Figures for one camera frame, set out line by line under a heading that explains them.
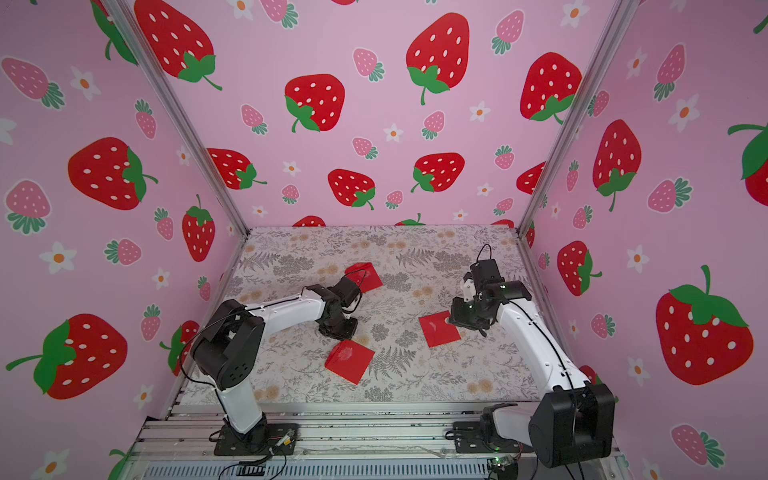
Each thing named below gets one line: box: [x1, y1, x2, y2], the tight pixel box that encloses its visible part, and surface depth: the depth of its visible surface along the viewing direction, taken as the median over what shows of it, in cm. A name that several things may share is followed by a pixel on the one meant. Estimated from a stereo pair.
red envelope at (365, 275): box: [344, 262, 384, 294], surface depth 109 cm
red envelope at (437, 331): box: [418, 310, 462, 348], surface depth 95 cm
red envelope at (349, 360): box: [324, 339, 376, 385], surface depth 90 cm
